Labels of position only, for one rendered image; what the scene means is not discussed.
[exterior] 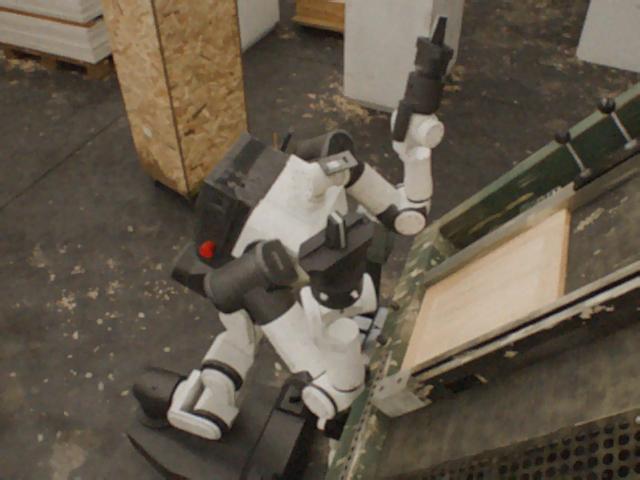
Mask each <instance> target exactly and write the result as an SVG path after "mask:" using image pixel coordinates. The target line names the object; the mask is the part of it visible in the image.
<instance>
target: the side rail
mask: <svg viewBox="0 0 640 480"><path fill-rule="evenodd" d="M614 100H615V102H616V110H615V111H614V114H615V115H616V117H617V118H618V120H619V121H620V123H621V124H622V125H623V127H624V128H625V130H626V131H627V133H628V134H629V136H630V137H631V139H632V140H634V139H636V138H637V137H639V136H640V82H639V83H637V84H636V85H634V86H633V87H632V88H630V89H629V90H627V91H626V92H624V93H623V94H621V95H618V96H617V97H616V98H615V99H614ZM569 131H570V133H571V139H570V141H569V143H570V144H571V147H572V148H573V150H574V151H575V153H576V154H577V156H578V157H579V159H580V160H581V162H582V163H583V165H584V166H585V168H586V169H587V168H589V167H591V166H592V165H594V164H596V163H597V162H599V161H601V160H602V159H604V158H606V157H607V156H609V155H610V154H612V153H614V152H615V151H616V150H618V149H619V148H621V147H623V146H624V145H626V144H627V143H628V142H627V140H626V139H625V137H624V136H623V135H622V133H621V132H620V130H619V129H618V127H617V126H616V124H615V123H614V121H613V120H612V118H611V117H610V115H609V114H607V115H605V114H602V113H600V112H599V110H597V111H596V112H594V113H593V114H591V115H590V116H588V117H587V118H585V119H584V120H583V121H582V122H580V123H579V124H577V125H576V126H574V127H573V128H571V129H570V130H569ZM581 172H582V170H581V169H580V167H579V166H578V164H577V163H576V161H575V160H574V158H573V157H572V155H571V153H570V152H569V150H568V149H567V146H566V145H565V144H558V143H557V142H556V141H555V140H554V141H552V142H551V143H549V144H548V145H546V146H545V147H543V148H542V149H540V150H539V151H537V152H536V153H534V154H533V155H531V156H530V157H529V158H527V159H526V160H524V161H523V162H521V163H520V164H518V165H517V166H515V167H514V169H513V168H512V170H511V171H509V172H508V173H506V174H505V175H503V176H502V177H500V178H499V179H497V180H496V181H495V182H493V183H492V184H490V185H489V186H487V187H486V188H483V189H482V190H480V191H479V192H477V193H476V194H474V195H473V196H471V197H470V198H468V199H467V200H465V202H464V203H462V204H461V205H459V206H458V207H457V208H455V209H454V210H452V211H451V212H448V213H447V214H445V215H444V216H442V217H441V218H440V221H439V225H438V230H439V231H441V232H442V233H443V234H444V235H445V236H446V237H447V238H449V239H450V240H451V241H452V242H453V243H454V245H456V246H457V247H458V248H459V249H460V250H463V249H464V248H466V247H468V246H469V245H471V243H473V242H474V241H476V240H479V239H480V238H482V237H484V236H485V235H487V234H489V233H490V232H492V231H493V230H495V229H497V228H498V227H500V226H502V225H503V224H505V223H507V222H508V221H510V219H512V218H513V217H515V216H517V215H518V214H519V210H520V206H521V205H523V204H525V203H526V202H528V201H529V200H531V199H533V198H534V197H536V196H538V195H541V196H543V197H544V196H545V195H547V194H549V193H550V192H552V191H553V190H555V189H557V188H558V187H561V188H562V189H563V188H564V187H566V186H567V185H568V184H570V183H572V181H573V177H574V176H576V175H578V174H579V173H581Z"/></svg>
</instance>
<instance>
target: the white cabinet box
mask: <svg viewBox="0 0 640 480"><path fill-rule="evenodd" d="M582 32H583V33H582V36H581V39H580V42H579V46H578V49H577V53H576V56H575V58H579V59H580V60H585V61H587V62H590V63H596V64H601V65H606V66H612V67H617V68H622V69H626V70H628V71H633V72H637V73H640V0H591V4H590V8H589V11H588V14H587V17H586V20H585V23H584V26H583V29H582Z"/></svg>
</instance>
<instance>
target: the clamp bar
mask: <svg viewBox="0 0 640 480"><path fill-rule="evenodd" d="M638 321H640V261H638V262H636V263H634V264H631V265H629V266H627V267H625V268H622V269H620V270H618V271H616V272H614V273H611V274H609V275H607V276H605V277H602V279H600V280H598V281H596V282H594V283H591V284H589V285H588V286H586V287H583V288H581V289H579V290H577V291H575V292H572V293H570V294H568V295H566V296H563V297H561V298H559V299H557V300H556V301H555V302H552V303H549V304H547V305H545V306H543V307H540V308H538V309H536V310H534V311H531V312H529V313H527V314H525V315H523V316H520V317H518V318H516V320H514V321H511V322H509V323H507V324H505V325H503V326H500V327H498V328H496V329H494V330H490V331H488V332H486V333H484V334H482V335H479V336H477V338H475V339H473V340H470V341H468V342H466V343H464V344H462V345H458V346H456V347H454V348H452V349H450V350H447V351H445V352H443V353H441V354H439V355H438V356H436V357H433V358H431V359H429V360H426V361H424V362H422V363H420V364H417V365H415V366H413V367H409V368H406V369H404V370H402V371H400V372H398V374H395V375H393V376H391V377H389V378H385V379H383V380H381V381H379V382H378V383H377V385H376V388H375V391H374V394H373V397H372V401H371V403H372V404H373V405H375V406H376V407H377V408H379V409H380V410H381V411H382V412H384V413H385V414H386V415H388V416H389V417H390V418H394V417H397V416H400V415H403V414H405V413H408V412H411V410H413V409H416V408H419V407H422V406H425V405H427V404H429V403H432V402H435V401H437V400H440V399H443V398H445V397H449V396H452V395H454V394H458V393H459V392H461V391H464V390H466V389H469V388H472V387H474V386H477V385H481V384H483V383H485V382H488V381H491V380H493V379H496V378H499V377H501V375H504V374H507V373H509V372H512V371H515V370H517V369H521V368H524V367H526V366H529V365H532V364H534V363H537V362H540V360H542V359H545V358H548V357H550V356H553V355H556V354H558V353H561V352H564V351H567V350H569V349H572V348H575V347H577V346H580V344H583V343H585V342H588V341H591V340H593V339H596V338H599V337H601V336H604V335H607V334H609V333H612V332H615V331H617V330H620V329H623V328H624V326H627V325H630V324H632V323H635V322H638Z"/></svg>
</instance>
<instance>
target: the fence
mask: <svg viewBox="0 0 640 480"><path fill-rule="evenodd" d="M639 172H640V154H638V155H637V156H635V157H633V158H632V159H630V160H628V161H626V162H625V163H624V164H622V165H621V166H619V167H617V168H615V169H614V170H612V171H610V172H609V173H607V174H605V175H603V176H602V177H600V178H598V179H597V180H595V181H593V182H592V183H590V184H588V185H586V186H585V187H583V188H581V189H580V190H578V191H577V192H575V191H574V190H573V188H572V186H573V183H571V184H570V185H568V186H567V187H566V188H564V189H562V190H561V191H559V192H557V193H556V194H554V195H552V196H551V197H549V198H547V199H546V200H544V201H542V202H541V203H539V204H537V205H536V206H534V207H531V208H530V209H528V210H526V211H525V212H523V213H521V214H520V215H518V216H516V217H515V218H513V219H511V221H510V222H508V223H506V224H505V225H503V226H501V227H500V228H498V229H496V230H495V231H493V232H491V233H490V234H488V235H486V236H485V237H483V238H481V239H480V240H477V241H476V242H474V243H472V245H471V246H469V247H467V248H466V249H464V250H462V251H461V252H459V253H457V254H456V255H454V256H452V257H451V258H449V259H446V260H445V261H443V262H441V263H440V265H438V266H436V267H435V268H433V269H431V270H430V271H428V272H426V274H425V277H423V280H422V283H421V285H422V286H423V287H426V288H427V289H428V288H430V287H432V286H434V284H435V283H437V282H439V281H441V280H442V279H444V278H446V277H448V276H450V275H452V274H454V273H456V272H457V271H459V270H461V269H463V268H464V267H466V266H468V264H470V263H471V262H473V261H475V260H477V259H479V258H481V257H483V256H485V255H486V254H488V253H490V252H492V251H493V250H495V249H497V248H499V247H500V246H502V245H504V243H506V242H507V241H509V240H511V239H513V238H514V237H516V236H518V235H520V234H521V233H523V232H526V231H528V230H529V229H531V228H533V227H535V226H536V225H538V224H540V223H542V222H543V221H545V220H547V219H549V218H550V217H552V215H554V214H556V213H557V212H559V211H561V210H563V209H564V208H567V209H568V210H569V211H570V212H572V211H574V210H575V209H577V208H579V207H581V206H583V205H584V204H586V203H587V202H589V201H590V200H592V199H594V198H596V197H598V196H599V195H601V194H603V193H605V192H606V191H608V190H610V189H612V188H614V187H615V186H617V185H619V184H621V183H623V182H624V181H626V180H628V179H630V177H632V176H634V175H636V174H638V173H639Z"/></svg>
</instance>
